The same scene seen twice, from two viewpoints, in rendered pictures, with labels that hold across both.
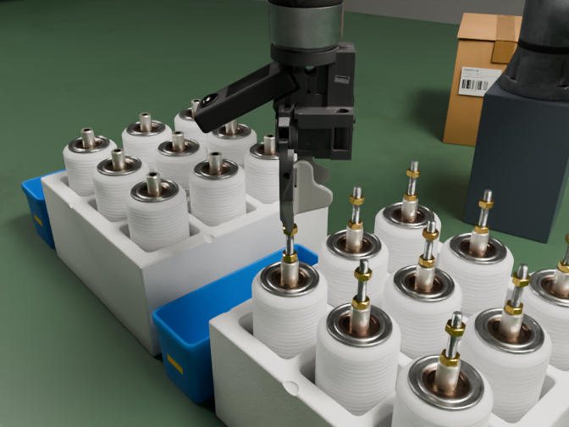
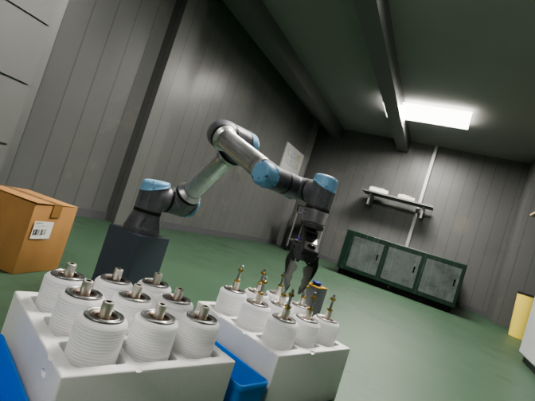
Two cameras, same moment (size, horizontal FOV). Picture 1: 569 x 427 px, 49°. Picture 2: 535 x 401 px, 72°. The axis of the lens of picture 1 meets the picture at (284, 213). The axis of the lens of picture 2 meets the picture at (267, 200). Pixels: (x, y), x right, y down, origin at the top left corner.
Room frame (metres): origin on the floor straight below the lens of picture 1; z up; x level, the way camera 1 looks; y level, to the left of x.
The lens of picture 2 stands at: (0.87, 1.10, 0.53)
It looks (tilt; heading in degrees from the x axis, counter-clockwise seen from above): 2 degrees up; 266
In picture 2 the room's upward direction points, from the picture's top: 18 degrees clockwise
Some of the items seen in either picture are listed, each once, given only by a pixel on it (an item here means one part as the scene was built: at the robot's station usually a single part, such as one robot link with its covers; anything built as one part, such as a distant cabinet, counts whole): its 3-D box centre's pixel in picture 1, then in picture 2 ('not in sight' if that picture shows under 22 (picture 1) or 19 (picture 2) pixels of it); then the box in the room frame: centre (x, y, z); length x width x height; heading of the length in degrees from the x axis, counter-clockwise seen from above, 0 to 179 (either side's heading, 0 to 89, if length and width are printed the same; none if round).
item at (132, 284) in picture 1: (185, 224); (113, 362); (1.04, 0.19, 0.09); 0.39 x 0.39 x 0.18; 40
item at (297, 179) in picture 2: not in sight; (294, 187); (0.71, -0.09, 0.64); 0.11 x 0.11 x 0.08; 40
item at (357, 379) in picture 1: (354, 383); (298, 346); (0.55, -0.08, 0.16); 0.10 x 0.10 x 0.18
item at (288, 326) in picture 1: (289, 334); (275, 348); (0.64, -0.01, 0.16); 0.10 x 0.10 x 0.18
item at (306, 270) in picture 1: (290, 279); (283, 318); (0.64, -0.01, 0.25); 0.08 x 0.08 x 0.01
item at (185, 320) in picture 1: (250, 318); (213, 376); (0.79, 0.06, 0.06); 0.30 x 0.11 x 0.12; 131
